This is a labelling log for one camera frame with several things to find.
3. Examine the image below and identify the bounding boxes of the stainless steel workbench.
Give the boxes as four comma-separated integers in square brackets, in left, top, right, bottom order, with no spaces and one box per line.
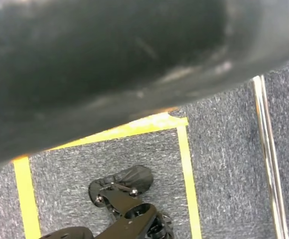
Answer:
[251,75,289,239]

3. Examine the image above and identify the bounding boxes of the black robot wheel leg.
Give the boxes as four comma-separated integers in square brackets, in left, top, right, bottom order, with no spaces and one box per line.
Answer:
[88,165,175,239]

